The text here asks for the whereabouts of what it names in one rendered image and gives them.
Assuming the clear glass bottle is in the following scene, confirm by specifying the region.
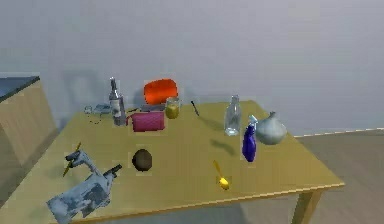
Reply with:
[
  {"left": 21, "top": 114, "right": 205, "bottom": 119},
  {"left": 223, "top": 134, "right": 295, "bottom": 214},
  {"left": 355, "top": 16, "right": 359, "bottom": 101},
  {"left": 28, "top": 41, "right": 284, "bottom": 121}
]
[{"left": 224, "top": 94, "right": 242, "bottom": 137}]

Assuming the blue spray bottle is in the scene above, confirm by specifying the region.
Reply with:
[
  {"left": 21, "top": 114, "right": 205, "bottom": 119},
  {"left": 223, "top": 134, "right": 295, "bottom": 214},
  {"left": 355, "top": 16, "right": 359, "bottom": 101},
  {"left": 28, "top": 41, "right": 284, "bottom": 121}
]
[{"left": 241, "top": 115, "right": 259, "bottom": 163}]

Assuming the grey wine bottle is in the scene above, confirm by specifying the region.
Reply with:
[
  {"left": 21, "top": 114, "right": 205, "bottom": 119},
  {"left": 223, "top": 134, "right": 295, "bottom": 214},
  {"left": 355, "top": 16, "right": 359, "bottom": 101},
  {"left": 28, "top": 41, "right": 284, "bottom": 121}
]
[{"left": 108, "top": 77, "right": 127, "bottom": 127}]

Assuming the grey-green round vase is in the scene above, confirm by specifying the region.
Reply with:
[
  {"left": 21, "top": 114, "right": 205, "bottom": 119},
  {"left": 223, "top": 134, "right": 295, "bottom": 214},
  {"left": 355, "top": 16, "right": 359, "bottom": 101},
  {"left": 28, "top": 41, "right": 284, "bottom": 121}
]
[{"left": 255, "top": 111, "right": 288, "bottom": 146}]

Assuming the glass jar with yellow contents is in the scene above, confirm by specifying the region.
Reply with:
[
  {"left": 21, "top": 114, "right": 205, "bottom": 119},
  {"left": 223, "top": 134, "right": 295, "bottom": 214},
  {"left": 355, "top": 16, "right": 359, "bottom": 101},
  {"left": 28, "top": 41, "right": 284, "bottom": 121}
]
[{"left": 165, "top": 96, "right": 181, "bottom": 120}]

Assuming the magenta box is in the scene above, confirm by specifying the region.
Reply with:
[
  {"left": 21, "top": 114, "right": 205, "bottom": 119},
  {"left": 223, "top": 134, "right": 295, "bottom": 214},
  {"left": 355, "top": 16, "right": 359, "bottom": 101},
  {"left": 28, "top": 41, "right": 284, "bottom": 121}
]
[{"left": 126, "top": 111, "right": 166, "bottom": 133}]

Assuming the tan wooden table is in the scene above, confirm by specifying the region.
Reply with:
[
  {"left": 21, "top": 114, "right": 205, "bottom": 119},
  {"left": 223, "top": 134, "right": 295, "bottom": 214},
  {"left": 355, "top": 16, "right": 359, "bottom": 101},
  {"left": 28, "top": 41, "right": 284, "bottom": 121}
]
[{"left": 0, "top": 99, "right": 346, "bottom": 224}]

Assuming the yellow spoon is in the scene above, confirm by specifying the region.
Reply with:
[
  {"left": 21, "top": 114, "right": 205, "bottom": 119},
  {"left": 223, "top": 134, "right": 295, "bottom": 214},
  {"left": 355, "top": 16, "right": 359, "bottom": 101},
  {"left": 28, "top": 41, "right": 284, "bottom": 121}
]
[{"left": 212, "top": 159, "right": 231, "bottom": 191}]

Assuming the grey flat cell phone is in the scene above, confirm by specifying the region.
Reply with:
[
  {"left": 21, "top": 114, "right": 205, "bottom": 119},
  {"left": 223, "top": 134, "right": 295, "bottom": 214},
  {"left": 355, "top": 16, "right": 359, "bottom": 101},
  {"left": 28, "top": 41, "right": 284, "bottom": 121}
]
[{"left": 93, "top": 103, "right": 112, "bottom": 114}]

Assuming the yellow pencil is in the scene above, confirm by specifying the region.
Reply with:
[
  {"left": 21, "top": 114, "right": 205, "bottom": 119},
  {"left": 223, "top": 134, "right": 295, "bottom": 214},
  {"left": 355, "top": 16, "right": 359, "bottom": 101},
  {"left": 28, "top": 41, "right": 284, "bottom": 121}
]
[{"left": 62, "top": 142, "right": 82, "bottom": 178}]

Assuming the grey blue marbled statue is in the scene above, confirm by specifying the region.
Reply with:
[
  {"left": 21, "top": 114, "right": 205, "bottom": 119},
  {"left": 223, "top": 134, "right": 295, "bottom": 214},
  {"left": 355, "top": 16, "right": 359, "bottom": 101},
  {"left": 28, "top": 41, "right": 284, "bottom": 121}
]
[{"left": 46, "top": 149, "right": 123, "bottom": 224}]

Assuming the wooden cabinet with dark top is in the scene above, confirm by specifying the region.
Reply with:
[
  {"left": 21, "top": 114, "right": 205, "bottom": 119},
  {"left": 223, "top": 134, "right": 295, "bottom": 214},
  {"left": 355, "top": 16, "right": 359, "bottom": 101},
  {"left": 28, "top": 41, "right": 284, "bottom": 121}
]
[{"left": 0, "top": 76, "right": 59, "bottom": 206}]

